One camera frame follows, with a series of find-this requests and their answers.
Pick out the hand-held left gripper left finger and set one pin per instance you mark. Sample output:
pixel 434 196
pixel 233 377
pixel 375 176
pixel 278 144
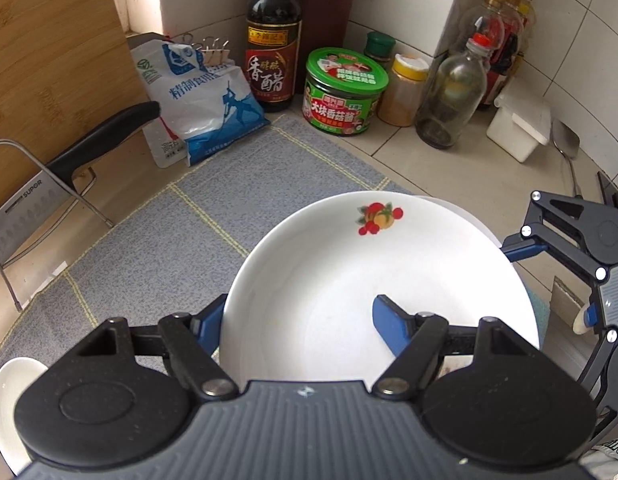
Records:
pixel 209 325

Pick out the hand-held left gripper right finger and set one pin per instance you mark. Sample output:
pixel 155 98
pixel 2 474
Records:
pixel 391 325

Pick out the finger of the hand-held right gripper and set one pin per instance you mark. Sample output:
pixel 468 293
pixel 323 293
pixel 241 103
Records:
pixel 524 250
pixel 601 360

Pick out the large white plate fruit print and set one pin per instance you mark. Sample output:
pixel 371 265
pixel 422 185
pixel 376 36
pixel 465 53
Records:
pixel 9 400

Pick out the grey checked towel mat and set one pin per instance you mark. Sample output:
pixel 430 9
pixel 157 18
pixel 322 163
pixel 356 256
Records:
pixel 189 240

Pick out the metal spoon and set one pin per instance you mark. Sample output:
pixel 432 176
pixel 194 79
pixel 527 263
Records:
pixel 564 135

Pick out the white plastic container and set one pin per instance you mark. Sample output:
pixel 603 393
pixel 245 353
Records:
pixel 519 125

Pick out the clear glass bottle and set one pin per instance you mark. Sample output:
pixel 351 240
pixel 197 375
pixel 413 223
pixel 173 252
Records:
pixel 451 95

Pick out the white plastic packet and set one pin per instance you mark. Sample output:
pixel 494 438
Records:
pixel 164 145

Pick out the yellow-lid spice jar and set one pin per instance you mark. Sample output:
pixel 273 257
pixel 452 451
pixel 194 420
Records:
pixel 404 95

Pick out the plastic bottle red label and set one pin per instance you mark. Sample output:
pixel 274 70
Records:
pixel 524 25
pixel 496 55

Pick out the blue white salt bag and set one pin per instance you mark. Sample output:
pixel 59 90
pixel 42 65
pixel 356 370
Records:
pixel 204 95

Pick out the green-lid sauce jar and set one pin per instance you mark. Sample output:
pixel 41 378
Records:
pixel 344 95

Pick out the green-cap spice jar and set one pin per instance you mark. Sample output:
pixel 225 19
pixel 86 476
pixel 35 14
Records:
pixel 381 45

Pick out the dark vinegar bottle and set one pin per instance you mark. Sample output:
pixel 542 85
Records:
pixel 274 70

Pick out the bunch of binder clips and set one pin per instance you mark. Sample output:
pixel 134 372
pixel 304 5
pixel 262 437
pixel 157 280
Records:
pixel 219 55

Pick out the wooden cutting board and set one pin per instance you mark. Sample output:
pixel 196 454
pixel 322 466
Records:
pixel 54 60

